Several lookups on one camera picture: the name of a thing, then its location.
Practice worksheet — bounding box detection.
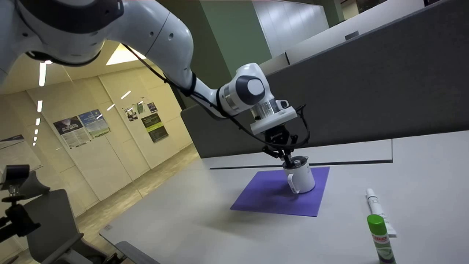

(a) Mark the grey office chair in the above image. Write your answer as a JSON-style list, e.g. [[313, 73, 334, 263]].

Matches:
[[22, 189, 123, 264]]

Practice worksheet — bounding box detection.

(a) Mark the dark grey partition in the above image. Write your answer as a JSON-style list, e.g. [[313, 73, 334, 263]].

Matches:
[[180, 0, 469, 158]]

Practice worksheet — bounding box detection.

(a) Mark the black cable with tie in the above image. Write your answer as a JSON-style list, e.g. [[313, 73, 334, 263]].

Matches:
[[121, 43, 312, 160]]

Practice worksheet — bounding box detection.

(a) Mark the black camera on stand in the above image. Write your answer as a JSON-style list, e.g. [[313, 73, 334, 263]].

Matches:
[[0, 163, 42, 243]]

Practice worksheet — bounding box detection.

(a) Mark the small wall notice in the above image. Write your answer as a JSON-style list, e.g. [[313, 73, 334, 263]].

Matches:
[[123, 104, 140, 123]]

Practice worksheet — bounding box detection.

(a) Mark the green white marker pen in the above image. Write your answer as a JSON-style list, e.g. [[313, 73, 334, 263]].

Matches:
[[363, 188, 398, 239]]

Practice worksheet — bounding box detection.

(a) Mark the dark green poster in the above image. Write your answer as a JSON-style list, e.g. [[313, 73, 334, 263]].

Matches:
[[140, 113, 170, 145]]

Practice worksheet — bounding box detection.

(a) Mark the poster with blue photo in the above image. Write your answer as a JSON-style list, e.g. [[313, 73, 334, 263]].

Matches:
[[77, 109, 112, 141]]

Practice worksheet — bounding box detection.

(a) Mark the light grey partition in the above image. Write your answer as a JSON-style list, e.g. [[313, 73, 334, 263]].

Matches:
[[258, 0, 431, 75]]

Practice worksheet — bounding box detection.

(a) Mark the purple mat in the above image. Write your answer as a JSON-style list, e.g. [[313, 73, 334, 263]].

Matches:
[[228, 166, 331, 219]]

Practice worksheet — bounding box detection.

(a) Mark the white mug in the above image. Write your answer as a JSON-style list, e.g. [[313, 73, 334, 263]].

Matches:
[[283, 154, 318, 195]]

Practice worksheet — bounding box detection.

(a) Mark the poster with dark photo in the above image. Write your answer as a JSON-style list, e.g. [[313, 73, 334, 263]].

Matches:
[[52, 114, 92, 150]]

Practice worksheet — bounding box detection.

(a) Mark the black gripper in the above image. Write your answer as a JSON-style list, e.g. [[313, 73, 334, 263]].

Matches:
[[263, 125, 300, 167]]

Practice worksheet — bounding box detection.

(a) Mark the green-capped marker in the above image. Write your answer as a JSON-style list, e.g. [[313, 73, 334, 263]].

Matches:
[[366, 213, 397, 264]]

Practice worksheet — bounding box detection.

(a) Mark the large ceiling light panel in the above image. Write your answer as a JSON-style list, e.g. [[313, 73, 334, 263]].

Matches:
[[104, 43, 148, 67]]

